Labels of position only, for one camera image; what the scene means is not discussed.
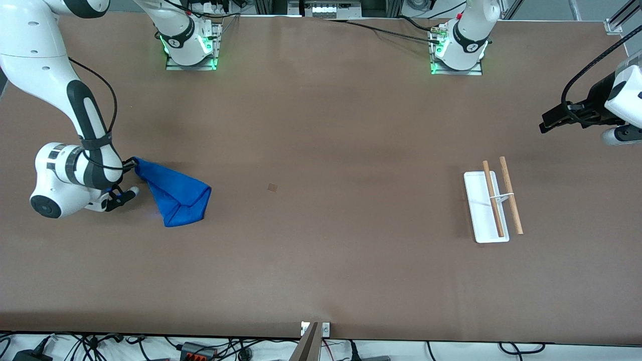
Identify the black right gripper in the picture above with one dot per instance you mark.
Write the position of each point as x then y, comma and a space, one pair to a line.
128, 164

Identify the black power strip orange switches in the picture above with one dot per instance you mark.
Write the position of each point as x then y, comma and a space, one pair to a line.
198, 353

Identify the aluminium corner bracket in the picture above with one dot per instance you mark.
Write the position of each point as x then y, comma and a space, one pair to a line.
613, 26

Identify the silver pole clamp bracket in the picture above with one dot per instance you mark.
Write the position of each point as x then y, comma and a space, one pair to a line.
326, 329

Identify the grey camera mount pole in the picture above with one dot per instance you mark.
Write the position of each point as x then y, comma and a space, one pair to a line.
308, 348

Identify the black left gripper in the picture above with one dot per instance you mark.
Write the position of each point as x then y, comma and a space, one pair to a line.
595, 102

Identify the blue microfibre towel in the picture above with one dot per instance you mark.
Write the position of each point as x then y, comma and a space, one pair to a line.
175, 195

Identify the white socket strip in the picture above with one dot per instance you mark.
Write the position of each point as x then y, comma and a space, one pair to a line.
331, 10

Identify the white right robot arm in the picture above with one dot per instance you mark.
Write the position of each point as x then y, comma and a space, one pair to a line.
45, 40

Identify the black power adapter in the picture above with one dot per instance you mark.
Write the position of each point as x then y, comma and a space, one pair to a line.
30, 356

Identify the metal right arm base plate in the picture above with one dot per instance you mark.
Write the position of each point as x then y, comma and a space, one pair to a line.
173, 66

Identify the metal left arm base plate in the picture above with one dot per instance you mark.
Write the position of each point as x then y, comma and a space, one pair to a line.
474, 72

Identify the white rack with wooden bars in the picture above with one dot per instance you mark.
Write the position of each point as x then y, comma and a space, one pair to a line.
484, 220

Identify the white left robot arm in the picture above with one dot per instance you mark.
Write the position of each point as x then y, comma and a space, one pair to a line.
466, 30

